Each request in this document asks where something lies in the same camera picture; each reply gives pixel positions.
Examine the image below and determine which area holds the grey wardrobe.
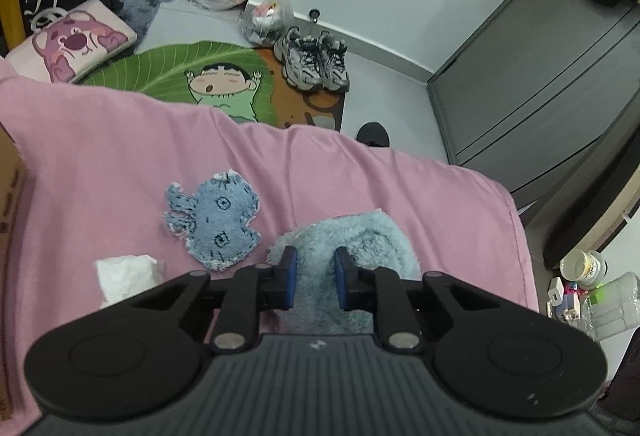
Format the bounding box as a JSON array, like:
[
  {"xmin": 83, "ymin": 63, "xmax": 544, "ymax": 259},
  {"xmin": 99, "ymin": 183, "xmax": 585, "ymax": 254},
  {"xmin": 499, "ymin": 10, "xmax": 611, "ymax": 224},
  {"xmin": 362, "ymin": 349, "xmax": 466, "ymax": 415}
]
[{"xmin": 427, "ymin": 0, "xmax": 640, "ymax": 212}]

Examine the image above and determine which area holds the small white charger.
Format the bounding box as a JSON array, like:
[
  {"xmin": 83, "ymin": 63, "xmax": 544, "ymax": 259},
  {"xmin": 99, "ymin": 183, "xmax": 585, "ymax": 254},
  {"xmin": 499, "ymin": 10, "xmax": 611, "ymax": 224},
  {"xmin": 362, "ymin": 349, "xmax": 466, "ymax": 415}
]
[{"xmin": 547, "ymin": 277, "xmax": 568, "ymax": 305}]

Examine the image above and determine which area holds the clear plastic bottle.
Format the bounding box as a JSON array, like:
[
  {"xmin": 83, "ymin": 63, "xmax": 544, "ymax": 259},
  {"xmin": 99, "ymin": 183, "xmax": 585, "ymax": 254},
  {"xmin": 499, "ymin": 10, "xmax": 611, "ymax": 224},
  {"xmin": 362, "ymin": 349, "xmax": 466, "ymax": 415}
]
[{"xmin": 580, "ymin": 272, "xmax": 640, "ymax": 342}]

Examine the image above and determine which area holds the pink bed sheet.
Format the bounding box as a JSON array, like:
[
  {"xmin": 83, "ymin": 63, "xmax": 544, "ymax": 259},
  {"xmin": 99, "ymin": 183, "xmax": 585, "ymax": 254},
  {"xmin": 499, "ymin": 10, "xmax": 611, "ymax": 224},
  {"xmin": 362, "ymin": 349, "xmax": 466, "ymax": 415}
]
[{"xmin": 0, "ymin": 56, "xmax": 541, "ymax": 436}]

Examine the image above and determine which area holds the pink bear cushion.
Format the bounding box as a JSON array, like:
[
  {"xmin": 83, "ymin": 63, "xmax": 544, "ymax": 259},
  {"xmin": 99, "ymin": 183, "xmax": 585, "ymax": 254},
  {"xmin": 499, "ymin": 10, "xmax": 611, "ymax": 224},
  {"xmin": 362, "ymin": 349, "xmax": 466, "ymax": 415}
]
[{"xmin": 5, "ymin": 0, "xmax": 138, "ymax": 84}]

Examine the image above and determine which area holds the green leaf cartoon rug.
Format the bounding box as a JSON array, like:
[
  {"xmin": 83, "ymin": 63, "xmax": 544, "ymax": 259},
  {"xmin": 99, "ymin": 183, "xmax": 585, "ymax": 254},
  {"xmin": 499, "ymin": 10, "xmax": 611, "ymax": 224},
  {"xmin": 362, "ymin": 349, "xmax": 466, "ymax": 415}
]
[{"xmin": 80, "ymin": 41, "xmax": 351, "ymax": 134}]

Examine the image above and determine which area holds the blue denim patch toy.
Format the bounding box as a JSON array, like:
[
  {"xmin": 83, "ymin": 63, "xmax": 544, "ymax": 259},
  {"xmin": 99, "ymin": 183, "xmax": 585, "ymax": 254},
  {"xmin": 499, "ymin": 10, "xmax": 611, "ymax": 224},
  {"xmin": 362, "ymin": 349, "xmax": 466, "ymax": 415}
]
[{"xmin": 164, "ymin": 170, "xmax": 262, "ymax": 273}]

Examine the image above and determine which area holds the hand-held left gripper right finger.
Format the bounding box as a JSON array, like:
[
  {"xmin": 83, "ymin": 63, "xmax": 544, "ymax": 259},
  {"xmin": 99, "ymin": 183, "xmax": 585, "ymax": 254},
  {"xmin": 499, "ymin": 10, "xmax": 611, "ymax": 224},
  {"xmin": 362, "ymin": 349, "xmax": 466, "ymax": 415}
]
[{"xmin": 334, "ymin": 247, "xmax": 540, "ymax": 353}]

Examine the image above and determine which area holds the black round object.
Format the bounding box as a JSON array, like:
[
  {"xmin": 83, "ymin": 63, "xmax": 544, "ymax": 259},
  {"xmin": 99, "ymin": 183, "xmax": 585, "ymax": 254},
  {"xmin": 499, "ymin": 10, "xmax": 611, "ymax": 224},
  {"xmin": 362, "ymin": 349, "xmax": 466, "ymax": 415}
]
[{"xmin": 356, "ymin": 122, "xmax": 390, "ymax": 148}]

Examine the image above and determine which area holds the white crumpled tissue wad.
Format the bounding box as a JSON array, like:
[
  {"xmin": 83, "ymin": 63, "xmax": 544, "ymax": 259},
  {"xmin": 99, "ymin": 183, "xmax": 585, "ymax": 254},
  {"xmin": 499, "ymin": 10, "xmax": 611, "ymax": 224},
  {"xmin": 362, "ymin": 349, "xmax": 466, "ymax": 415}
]
[{"xmin": 94, "ymin": 255, "xmax": 166, "ymax": 309}]

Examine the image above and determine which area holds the fluffy light blue hat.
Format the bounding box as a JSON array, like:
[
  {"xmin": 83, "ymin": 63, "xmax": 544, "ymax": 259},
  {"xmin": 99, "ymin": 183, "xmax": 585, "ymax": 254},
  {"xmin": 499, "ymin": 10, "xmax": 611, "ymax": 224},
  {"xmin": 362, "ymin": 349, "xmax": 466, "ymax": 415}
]
[{"xmin": 266, "ymin": 208, "xmax": 422, "ymax": 337}]

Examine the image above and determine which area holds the grey sneaker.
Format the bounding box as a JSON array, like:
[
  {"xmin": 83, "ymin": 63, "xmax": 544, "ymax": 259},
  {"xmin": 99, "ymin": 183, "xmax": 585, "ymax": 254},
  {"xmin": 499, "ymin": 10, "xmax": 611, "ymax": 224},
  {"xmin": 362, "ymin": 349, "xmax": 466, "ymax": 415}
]
[
  {"xmin": 315, "ymin": 31, "xmax": 351, "ymax": 93},
  {"xmin": 274, "ymin": 27, "xmax": 323, "ymax": 92}
]

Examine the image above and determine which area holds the jar with white lid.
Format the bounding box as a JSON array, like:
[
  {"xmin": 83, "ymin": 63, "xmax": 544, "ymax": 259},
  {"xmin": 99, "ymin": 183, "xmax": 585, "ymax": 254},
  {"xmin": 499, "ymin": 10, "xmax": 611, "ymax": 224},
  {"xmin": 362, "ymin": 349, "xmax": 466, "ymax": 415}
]
[{"xmin": 560, "ymin": 250, "xmax": 608, "ymax": 289}]

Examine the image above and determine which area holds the clear plastic bag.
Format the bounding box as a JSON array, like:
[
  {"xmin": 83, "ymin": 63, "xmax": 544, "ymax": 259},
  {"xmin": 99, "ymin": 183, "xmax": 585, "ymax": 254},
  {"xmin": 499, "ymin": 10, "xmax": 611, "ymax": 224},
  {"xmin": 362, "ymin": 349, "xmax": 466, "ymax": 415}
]
[{"xmin": 237, "ymin": 0, "xmax": 296, "ymax": 48}]

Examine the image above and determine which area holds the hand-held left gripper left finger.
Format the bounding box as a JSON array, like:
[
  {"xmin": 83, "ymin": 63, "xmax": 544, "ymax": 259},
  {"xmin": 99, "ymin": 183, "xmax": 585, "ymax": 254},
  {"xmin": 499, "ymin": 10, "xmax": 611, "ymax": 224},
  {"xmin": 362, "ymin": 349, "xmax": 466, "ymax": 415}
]
[{"xmin": 100, "ymin": 246, "xmax": 299, "ymax": 355}]

